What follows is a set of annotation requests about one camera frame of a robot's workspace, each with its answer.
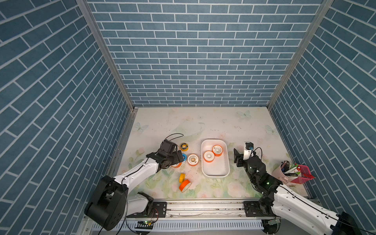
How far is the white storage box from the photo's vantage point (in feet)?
2.93

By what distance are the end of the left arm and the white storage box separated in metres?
0.17

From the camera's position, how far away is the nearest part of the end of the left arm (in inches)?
24.3
